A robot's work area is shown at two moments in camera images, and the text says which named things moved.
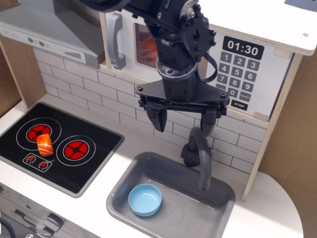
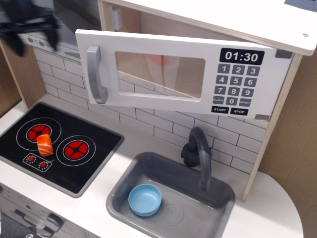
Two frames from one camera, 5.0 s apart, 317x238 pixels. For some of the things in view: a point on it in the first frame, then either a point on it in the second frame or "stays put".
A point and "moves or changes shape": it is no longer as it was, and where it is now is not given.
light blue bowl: x=145 y=200 stays put
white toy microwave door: x=254 y=74 moves or changes shape
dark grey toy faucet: x=197 y=151 stays put
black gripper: x=186 y=92 → x=10 y=29
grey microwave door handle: x=115 y=24 → x=100 y=93
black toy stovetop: x=61 y=149 stays put
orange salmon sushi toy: x=44 y=145 stays put
